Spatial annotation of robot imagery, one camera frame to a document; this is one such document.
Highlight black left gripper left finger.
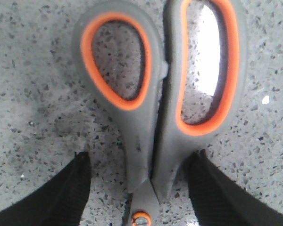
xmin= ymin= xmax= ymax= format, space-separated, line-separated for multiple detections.
xmin=0 ymin=152 xmax=91 ymax=226

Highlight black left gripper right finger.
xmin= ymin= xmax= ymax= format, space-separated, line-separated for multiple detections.
xmin=186 ymin=151 xmax=283 ymax=226

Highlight grey orange handled scissors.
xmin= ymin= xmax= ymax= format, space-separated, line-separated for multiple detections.
xmin=72 ymin=0 xmax=247 ymax=226

